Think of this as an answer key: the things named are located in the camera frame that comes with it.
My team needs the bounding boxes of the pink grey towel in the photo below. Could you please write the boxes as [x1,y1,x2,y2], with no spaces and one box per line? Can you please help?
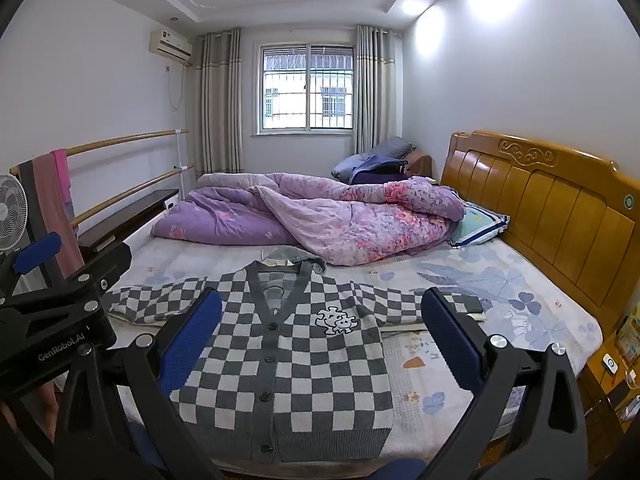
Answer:
[30,149,86,281]

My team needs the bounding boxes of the grey hooded garment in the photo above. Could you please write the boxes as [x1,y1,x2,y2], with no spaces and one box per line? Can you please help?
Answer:
[260,245,328,276]

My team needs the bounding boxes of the wooden headboard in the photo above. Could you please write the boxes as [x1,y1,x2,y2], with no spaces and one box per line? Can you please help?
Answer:
[440,130,638,341]

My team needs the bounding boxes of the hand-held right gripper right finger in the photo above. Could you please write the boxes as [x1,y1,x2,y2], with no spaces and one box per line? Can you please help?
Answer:
[420,287,591,480]

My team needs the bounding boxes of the wooden wall rail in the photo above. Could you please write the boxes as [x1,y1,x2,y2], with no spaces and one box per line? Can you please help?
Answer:
[70,164,193,228]
[10,130,190,173]

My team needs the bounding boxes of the white electric fan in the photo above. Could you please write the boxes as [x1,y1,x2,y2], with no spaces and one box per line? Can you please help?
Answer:
[0,174,35,253]

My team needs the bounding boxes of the beige grey curtain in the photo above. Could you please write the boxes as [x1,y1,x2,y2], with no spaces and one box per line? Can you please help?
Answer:
[352,25,405,163]
[197,29,244,178]

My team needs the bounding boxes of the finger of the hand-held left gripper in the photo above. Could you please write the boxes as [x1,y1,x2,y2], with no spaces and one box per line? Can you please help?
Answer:
[0,232,63,291]
[65,242,133,301]

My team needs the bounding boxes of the wooden nightstand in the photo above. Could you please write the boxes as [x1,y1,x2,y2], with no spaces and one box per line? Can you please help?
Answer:
[405,151,433,178]

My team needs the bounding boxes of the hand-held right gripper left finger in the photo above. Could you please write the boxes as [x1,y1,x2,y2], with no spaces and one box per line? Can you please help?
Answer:
[52,287,226,480]

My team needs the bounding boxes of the white rail post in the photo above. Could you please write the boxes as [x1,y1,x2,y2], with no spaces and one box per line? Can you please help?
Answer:
[172,130,187,201]

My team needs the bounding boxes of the wooden bedside table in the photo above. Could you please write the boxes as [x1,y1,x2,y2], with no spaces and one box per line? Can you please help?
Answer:
[580,305,640,453]

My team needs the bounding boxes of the dark blue bedding pile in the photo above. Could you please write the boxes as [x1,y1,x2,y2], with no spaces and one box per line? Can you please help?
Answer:
[331,136,418,186]

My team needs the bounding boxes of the air conditioner cable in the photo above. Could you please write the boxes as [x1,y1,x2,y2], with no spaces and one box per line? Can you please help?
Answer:
[167,62,186,111]

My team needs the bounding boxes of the white fluffy blanket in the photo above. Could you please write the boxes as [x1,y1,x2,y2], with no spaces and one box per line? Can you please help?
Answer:
[107,230,603,466]

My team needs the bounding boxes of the white air conditioner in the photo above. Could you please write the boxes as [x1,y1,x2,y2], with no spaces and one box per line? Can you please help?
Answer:
[149,29,195,67]

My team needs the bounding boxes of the barred window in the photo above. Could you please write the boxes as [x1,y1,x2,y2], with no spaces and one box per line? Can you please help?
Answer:
[254,42,355,136]

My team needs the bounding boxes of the dark wooden footboard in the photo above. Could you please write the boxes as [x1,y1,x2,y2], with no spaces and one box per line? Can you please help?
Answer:
[77,189,181,251]

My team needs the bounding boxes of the blue striped pillow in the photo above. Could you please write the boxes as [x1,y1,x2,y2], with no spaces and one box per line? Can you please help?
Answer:
[447,200,511,250]

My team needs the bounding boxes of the grey white checkered blanket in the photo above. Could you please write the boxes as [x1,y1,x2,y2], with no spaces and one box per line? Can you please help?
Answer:
[107,260,486,463]

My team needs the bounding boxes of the purple floral quilt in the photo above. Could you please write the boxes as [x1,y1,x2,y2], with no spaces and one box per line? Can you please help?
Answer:
[150,172,468,267]

